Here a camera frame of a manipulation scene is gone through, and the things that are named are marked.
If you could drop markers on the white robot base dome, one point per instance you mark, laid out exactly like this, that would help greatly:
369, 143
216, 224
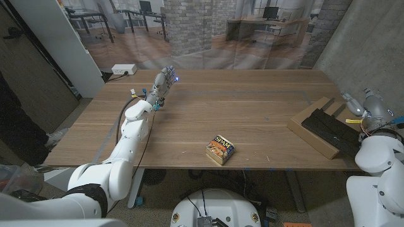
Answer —
217, 205

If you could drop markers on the brown cardboard box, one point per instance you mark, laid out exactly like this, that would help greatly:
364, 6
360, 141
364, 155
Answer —
311, 138

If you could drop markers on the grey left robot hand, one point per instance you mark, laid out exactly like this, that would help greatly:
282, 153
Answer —
161, 85

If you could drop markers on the white table leg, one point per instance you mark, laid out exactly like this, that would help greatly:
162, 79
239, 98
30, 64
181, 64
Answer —
136, 192

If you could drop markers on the orange object on floor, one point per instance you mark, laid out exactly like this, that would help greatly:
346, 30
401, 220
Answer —
296, 224

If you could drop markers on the white panel board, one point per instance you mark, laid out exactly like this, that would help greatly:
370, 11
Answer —
60, 41

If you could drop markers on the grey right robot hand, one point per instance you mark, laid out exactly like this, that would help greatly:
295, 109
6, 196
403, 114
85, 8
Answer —
377, 110

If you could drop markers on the white robot torso edge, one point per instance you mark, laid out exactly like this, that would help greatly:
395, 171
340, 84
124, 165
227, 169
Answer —
63, 223

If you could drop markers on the dark wooden door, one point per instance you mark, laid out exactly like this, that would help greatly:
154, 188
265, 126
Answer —
28, 85

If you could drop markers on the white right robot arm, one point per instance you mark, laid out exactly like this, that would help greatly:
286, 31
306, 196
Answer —
378, 183

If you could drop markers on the black router with antennas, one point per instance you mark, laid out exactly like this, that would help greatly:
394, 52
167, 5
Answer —
331, 129

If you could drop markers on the clear plastic bin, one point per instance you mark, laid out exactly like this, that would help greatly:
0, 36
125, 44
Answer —
15, 179

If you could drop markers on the white power strip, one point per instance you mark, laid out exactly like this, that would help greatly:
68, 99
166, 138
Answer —
123, 69

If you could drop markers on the grey table leg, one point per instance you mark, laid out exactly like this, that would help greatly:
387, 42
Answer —
296, 192

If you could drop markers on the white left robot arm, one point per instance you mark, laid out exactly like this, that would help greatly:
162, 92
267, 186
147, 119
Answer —
126, 151

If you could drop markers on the spam can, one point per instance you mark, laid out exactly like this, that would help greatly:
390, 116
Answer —
220, 149

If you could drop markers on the person in dark trousers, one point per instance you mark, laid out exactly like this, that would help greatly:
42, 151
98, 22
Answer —
15, 132

